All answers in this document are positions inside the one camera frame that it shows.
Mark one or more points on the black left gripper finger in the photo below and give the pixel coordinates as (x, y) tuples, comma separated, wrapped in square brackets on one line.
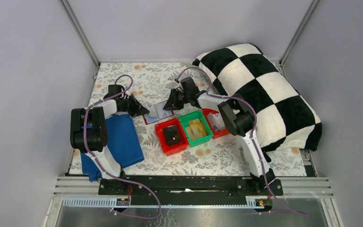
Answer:
[(135, 104), (134, 112)]

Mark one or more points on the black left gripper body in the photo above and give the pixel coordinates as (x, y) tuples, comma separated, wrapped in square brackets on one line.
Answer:
[(125, 104)]

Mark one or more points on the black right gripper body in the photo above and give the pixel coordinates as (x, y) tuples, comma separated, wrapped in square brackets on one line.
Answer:
[(186, 95)]

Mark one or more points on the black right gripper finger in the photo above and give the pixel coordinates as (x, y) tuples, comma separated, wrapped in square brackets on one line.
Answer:
[(178, 104), (172, 101)]

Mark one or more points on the white card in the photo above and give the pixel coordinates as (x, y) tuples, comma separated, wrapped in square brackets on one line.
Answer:
[(161, 112)]

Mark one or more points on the red leather card holder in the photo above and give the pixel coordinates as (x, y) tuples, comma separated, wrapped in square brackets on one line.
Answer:
[(152, 116)]

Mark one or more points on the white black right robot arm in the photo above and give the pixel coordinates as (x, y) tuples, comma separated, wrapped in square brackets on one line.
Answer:
[(239, 118)]

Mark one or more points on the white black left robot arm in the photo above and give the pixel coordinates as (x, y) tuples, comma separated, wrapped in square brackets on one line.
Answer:
[(88, 131)]

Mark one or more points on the black VIP card stack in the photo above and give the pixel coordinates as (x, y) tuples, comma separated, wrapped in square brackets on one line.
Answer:
[(171, 135)]

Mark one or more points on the gold cards in green bin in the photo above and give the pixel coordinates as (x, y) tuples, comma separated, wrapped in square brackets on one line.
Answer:
[(195, 130)]

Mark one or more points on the white cards in red bin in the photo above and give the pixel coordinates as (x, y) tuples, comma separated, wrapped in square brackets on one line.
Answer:
[(216, 121)]

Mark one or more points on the blue folded cloth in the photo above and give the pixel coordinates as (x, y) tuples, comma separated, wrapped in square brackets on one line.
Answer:
[(123, 141)]

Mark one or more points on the green plastic bin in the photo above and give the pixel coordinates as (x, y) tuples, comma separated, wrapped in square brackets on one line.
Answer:
[(191, 116)]

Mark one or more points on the left red plastic bin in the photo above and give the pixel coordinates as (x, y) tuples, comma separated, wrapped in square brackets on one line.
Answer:
[(176, 148)]

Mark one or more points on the red plastic bin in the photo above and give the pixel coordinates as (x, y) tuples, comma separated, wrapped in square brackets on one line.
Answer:
[(218, 134), (176, 148)]

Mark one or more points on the right red plastic bin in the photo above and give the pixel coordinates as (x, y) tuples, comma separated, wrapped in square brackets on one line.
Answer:
[(218, 134)]

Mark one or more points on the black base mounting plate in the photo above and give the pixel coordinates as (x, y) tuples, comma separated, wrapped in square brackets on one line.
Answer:
[(184, 190)]

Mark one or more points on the black white checkered pillow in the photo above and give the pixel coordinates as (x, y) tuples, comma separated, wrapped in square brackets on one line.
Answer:
[(284, 117)]

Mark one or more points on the aluminium front rail frame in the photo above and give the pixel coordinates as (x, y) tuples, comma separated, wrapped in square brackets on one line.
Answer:
[(307, 202)]

